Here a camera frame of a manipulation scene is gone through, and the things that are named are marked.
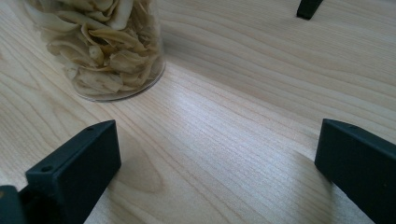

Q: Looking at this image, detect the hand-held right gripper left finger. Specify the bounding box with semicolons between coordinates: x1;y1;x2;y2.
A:
18;119;122;224

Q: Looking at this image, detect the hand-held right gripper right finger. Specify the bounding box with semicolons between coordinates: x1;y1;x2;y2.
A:
314;118;396;224

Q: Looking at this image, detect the pile of dried beige slices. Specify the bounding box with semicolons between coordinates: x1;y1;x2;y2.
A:
25;0;163;97

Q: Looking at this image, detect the clear round jar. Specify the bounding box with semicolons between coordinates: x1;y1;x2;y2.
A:
23;0;167;103

